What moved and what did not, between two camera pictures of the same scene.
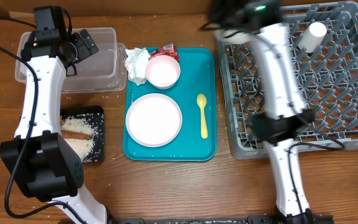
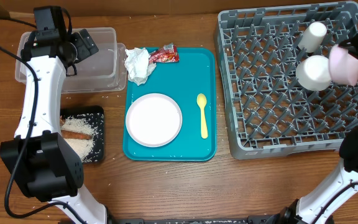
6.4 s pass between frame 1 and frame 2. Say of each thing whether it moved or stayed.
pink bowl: moved
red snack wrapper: stayed
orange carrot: stayed
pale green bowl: moved
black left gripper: stayed
